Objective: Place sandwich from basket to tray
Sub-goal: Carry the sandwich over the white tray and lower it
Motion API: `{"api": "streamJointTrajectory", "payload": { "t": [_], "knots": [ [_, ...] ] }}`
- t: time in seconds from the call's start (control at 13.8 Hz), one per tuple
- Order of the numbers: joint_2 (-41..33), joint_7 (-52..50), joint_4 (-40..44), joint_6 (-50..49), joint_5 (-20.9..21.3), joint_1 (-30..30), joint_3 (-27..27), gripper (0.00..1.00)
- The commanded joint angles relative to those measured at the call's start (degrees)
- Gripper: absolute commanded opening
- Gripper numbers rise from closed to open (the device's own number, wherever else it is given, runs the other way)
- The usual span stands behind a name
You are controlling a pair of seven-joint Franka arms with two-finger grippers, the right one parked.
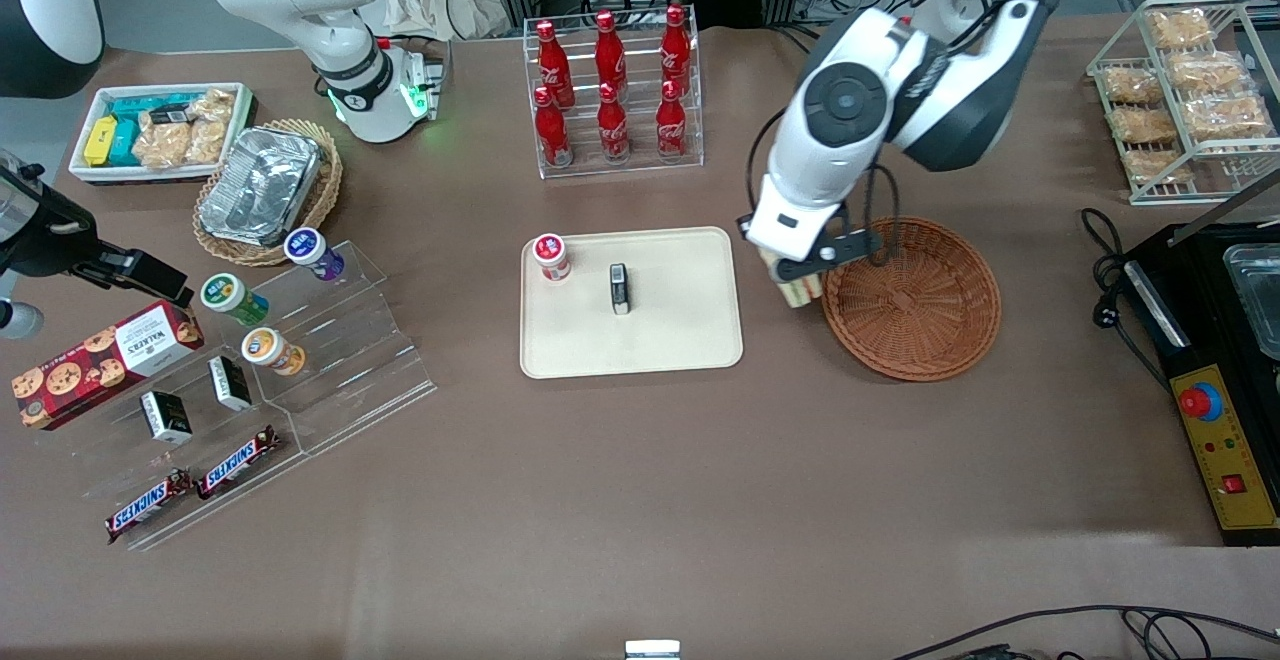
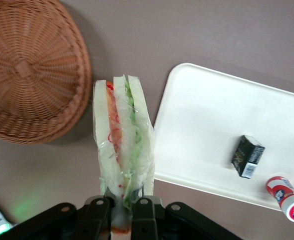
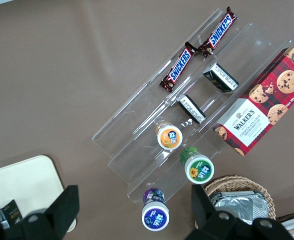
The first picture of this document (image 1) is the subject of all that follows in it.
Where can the red lid yogurt cup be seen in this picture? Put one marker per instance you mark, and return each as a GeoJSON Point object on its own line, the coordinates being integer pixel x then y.
{"type": "Point", "coordinates": [550, 252]}

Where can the red cola bottle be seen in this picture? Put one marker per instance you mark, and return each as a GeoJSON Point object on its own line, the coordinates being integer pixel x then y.
{"type": "Point", "coordinates": [553, 65]}
{"type": "Point", "coordinates": [613, 130]}
{"type": "Point", "coordinates": [552, 135]}
{"type": "Point", "coordinates": [610, 55]}
{"type": "Point", "coordinates": [675, 50]}
{"type": "Point", "coordinates": [671, 125]}

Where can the triangular sandwich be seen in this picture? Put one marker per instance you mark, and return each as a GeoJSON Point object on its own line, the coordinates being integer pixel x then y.
{"type": "Point", "coordinates": [803, 290]}

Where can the clear bag of crackers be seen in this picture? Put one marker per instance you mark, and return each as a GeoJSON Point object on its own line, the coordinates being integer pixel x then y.
{"type": "Point", "coordinates": [210, 125]}
{"type": "Point", "coordinates": [162, 145]}

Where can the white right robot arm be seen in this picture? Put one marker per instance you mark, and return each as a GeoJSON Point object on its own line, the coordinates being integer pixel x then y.
{"type": "Point", "coordinates": [300, 0]}

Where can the yellow snack box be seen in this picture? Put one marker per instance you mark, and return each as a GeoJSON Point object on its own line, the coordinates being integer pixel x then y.
{"type": "Point", "coordinates": [100, 140]}

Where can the metal pan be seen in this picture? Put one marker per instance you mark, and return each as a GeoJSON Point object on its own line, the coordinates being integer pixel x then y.
{"type": "Point", "coordinates": [1260, 300]}

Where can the black machine housing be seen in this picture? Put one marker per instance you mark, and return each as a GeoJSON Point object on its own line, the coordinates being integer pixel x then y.
{"type": "Point", "coordinates": [1200, 330]}

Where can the small white device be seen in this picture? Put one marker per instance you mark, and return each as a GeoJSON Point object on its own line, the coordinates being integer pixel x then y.
{"type": "Point", "coordinates": [652, 650]}

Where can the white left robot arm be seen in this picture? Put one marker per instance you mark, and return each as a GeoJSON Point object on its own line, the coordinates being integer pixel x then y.
{"type": "Point", "coordinates": [960, 90]}

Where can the small wicker basket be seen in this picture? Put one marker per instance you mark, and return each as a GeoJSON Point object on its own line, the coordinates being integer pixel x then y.
{"type": "Point", "coordinates": [325, 190]}

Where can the white rectangular snack bin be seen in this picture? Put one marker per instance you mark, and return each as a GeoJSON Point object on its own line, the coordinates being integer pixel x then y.
{"type": "Point", "coordinates": [85, 175]}

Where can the beige plastic tray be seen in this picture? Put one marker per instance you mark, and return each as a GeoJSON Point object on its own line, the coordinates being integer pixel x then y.
{"type": "Point", "coordinates": [680, 330]}

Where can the small black carton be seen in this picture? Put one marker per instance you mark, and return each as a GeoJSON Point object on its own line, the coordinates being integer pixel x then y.
{"type": "Point", "coordinates": [230, 383]}
{"type": "Point", "coordinates": [166, 418]}
{"type": "Point", "coordinates": [620, 290]}

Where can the green lid yogurt cup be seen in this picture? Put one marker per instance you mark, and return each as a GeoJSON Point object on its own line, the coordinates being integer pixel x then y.
{"type": "Point", "coordinates": [226, 294]}

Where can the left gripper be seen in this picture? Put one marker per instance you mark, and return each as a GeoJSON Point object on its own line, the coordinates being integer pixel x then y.
{"type": "Point", "coordinates": [743, 220]}

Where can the Snickers bar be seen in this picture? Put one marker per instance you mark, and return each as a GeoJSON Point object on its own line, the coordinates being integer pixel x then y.
{"type": "Point", "coordinates": [145, 507]}
{"type": "Point", "coordinates": [238, 462]}

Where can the yellow emergency stop panel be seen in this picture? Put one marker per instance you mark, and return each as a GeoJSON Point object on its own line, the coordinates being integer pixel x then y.
{"type": "Point", "coordinates": [1230, 450]}

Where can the orange lid yogurt cup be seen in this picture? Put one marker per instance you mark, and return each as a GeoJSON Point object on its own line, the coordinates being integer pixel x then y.
{"type": "Point", "coordinates": [266, 348]}

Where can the aluminium foil tray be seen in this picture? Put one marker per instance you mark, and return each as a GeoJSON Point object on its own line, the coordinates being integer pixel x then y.
{"type": "Point", "coordinates": [258, 188]}

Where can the purple lid yogurt cup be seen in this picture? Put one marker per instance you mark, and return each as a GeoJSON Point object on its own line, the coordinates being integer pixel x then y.
{"type": "Point", "coordinates": [308, 248]}

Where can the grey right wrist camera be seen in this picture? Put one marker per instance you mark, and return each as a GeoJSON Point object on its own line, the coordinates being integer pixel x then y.
{"type": "Point", "coordinates": [18, 320]}

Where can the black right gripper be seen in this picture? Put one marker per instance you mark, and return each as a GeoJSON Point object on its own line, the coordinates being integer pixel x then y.
{"type": "Point", "coordinates": [52, 243]}

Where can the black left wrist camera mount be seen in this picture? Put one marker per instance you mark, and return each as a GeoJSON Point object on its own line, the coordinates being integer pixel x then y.
{"type": "Point", "coordinates": [845, 248]}

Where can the red Walkers cookie box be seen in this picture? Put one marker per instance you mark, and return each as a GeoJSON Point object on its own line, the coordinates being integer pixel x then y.
{"type": "Point", "coordinates": [95, 365]}

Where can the teal snack box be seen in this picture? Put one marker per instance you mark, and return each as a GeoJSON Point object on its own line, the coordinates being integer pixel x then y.
{"type": "Point", "coordinates": [128, 120]}

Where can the clear acrylic stepped display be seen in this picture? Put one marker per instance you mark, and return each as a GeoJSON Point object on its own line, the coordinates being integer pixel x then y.
{"type": "Point", "coordinates": [340, 360]}

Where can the large brown wicker basket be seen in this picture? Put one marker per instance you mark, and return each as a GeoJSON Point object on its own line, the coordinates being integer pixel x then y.
{"type": "Point", "coordinates": [930, 310]}

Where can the grey metal bar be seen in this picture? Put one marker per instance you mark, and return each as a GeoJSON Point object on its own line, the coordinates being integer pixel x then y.
{"type": "Point", "coordinates": [1225, 208]}

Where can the clear acrylic bottle rack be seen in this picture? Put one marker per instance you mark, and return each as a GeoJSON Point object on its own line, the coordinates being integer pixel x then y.
{"type": "Point", "coordinates": [690, 165]}

